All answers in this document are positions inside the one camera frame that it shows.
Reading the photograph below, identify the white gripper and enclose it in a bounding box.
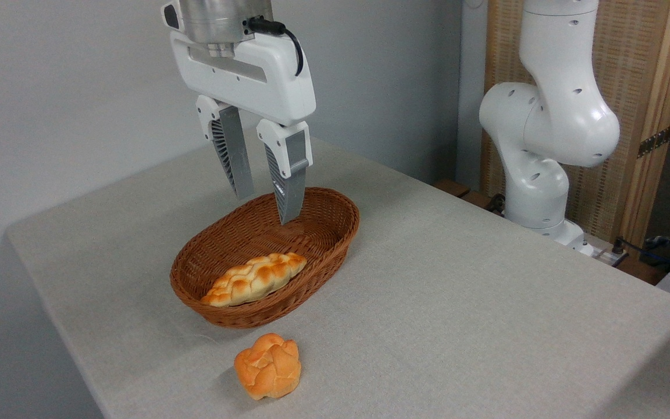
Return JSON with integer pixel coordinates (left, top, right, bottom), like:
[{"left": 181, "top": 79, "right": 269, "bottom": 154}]
[{"left": 170, "top": 30, "right": 317, "bottom": 226}]

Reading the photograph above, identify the long braided bread loaf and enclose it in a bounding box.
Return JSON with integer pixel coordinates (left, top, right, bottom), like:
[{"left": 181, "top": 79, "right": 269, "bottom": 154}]
[{"left": 200, "top": 252, "right": 308, "bottom": 308}]

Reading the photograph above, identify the round orange bread roll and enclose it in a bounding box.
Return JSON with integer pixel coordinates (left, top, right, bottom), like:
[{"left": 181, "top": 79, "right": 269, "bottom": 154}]
[{"left": 234, "top": 333, "right": 302, "bottom": 401}]

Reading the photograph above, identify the brown wicker oval basket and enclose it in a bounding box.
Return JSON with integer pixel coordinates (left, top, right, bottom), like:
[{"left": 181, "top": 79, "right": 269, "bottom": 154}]
[{"left": 170, "top": 187, "right": 361, "bottom": 330}]

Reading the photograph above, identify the grey linen tablecloth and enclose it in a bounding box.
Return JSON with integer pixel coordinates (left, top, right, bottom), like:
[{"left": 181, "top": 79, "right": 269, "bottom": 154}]
[{"left": 6, "top": 129, "right": 670, "bottom": 419}]

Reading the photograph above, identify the white power strip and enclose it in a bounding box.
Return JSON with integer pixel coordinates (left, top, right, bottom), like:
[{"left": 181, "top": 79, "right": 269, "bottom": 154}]
[{"left": 592, "top": 246, "right": 630, "bottom": 269}]

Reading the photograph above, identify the wooden rattan folding screen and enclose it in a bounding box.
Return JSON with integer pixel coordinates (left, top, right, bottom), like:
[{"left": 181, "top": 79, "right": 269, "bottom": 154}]
[{"left": 482, "top": 0, "right": 670, "bottom": 252}]

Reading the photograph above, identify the dark metal screen hinge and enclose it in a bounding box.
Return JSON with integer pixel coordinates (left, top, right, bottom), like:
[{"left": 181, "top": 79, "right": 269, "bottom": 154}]
[{"left": 637, "top": 126, "right": 670, "bottom": 159}]

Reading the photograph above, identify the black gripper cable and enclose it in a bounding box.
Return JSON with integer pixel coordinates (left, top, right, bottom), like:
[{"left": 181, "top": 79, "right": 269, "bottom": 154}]
[{"left": 247, "top": 17, "right": 305, "bottom": 77}]

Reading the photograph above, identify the black power cable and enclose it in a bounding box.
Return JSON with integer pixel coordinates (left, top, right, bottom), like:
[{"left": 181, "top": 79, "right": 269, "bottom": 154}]
[{"left": 611, "top": 236, "right": 670, "bottom": 275}]

